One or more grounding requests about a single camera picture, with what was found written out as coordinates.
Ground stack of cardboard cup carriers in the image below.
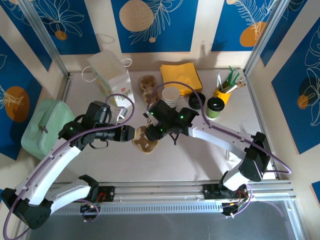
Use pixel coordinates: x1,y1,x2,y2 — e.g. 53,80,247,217
137,74,162,104

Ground slotted grey cable duct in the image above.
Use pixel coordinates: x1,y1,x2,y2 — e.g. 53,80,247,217
49,202,225,216

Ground single cardboard cup carrier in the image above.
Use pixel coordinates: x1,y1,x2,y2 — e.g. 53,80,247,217
131,118,159,154

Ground stack of black cup lids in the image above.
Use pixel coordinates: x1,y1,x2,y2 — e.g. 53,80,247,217
188,92,207,110

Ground floral white paper bag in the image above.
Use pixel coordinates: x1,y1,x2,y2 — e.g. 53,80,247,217
81,49,136,108

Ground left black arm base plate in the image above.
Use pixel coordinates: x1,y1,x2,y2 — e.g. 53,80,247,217
93,186,116,203

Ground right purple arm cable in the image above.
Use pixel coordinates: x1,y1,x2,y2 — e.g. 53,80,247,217
146,81,293,218

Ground aluminium front rail beam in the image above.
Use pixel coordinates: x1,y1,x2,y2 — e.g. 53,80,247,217
47,179,297,208

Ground black plastic cup lid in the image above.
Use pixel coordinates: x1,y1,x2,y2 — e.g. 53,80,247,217
206,96,225,112

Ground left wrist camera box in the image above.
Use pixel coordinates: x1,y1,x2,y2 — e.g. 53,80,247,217
109,106,127,120

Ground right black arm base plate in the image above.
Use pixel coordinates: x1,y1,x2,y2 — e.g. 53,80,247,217
202,183,251,201

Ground aluminium frame post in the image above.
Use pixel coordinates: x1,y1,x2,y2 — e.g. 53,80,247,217
18,0,70,78
243,0,288,76

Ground yellow utensil holder cup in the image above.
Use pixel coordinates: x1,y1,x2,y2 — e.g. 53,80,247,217
213,87,233,105

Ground stack of yellow napkins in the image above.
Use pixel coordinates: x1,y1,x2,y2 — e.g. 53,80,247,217
159,62,203,97

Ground black controller board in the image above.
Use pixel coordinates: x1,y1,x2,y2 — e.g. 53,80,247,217
79,202,101,222
221,201,247,219

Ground mint green zipper pouch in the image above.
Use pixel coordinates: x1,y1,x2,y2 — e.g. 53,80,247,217
21,98,76,161

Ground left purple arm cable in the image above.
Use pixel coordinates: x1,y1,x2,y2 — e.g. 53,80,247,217
3,93,136,240

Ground stack of paper cups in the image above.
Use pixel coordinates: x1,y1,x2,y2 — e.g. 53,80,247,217
161,87,180,109

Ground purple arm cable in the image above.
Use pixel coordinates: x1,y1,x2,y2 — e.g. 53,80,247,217
146,81,293,218
3,93,136,240

